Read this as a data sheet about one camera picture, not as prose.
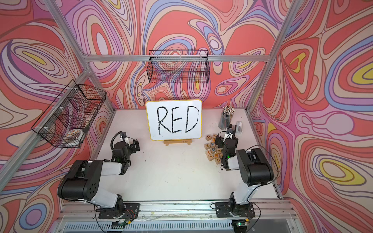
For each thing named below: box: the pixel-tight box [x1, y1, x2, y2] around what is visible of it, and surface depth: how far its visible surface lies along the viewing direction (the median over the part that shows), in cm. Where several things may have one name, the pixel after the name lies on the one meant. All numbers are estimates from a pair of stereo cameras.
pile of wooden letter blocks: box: [203, 133, 223, 165], surface depth 95 cm
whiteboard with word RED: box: [145, 99, 203, 141], surface depth 92 cm
